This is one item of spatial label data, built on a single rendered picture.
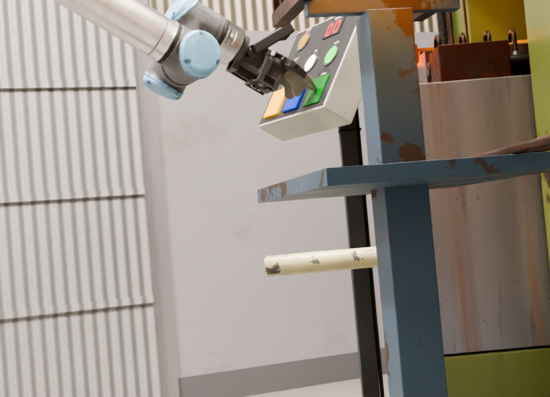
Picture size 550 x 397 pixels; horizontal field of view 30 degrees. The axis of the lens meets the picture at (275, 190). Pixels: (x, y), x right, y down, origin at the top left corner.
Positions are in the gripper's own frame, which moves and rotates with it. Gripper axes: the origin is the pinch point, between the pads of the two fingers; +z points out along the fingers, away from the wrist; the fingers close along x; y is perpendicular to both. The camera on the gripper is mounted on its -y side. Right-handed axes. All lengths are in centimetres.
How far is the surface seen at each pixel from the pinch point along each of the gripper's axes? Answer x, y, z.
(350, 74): 7.0, -3.8, 4.9
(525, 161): 112, 42, -18
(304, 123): -7.6, 6.3, 5.0
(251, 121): -205, -56, 63
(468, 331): 67, 51, 15
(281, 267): 3.5, 41.9, 8.6
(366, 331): -8, 44, 40
